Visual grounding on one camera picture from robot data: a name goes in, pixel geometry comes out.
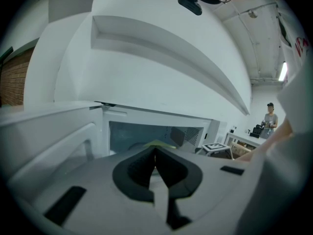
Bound white side table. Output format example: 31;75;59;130
225;130;268;149

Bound person's right forearm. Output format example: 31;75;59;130
235;119;294;162

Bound yellow bread slice food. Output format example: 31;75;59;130
143;140;177;150

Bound white ceiling pipe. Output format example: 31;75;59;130
229;1;279;80

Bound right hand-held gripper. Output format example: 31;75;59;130
195;142;232;160

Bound black head camera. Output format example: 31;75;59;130
177;0;203;16

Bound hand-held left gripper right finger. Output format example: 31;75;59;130
154;146;254;235

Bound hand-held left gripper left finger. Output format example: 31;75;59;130
6;146;163;235

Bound ceiling tube light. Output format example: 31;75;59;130
278;61;289;82

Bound person's printed white sweatshirt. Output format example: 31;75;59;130
234;0;313;235

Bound black items on table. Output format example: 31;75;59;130
247;124;265;139

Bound white microwave oven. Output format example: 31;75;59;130
0;100;228;188

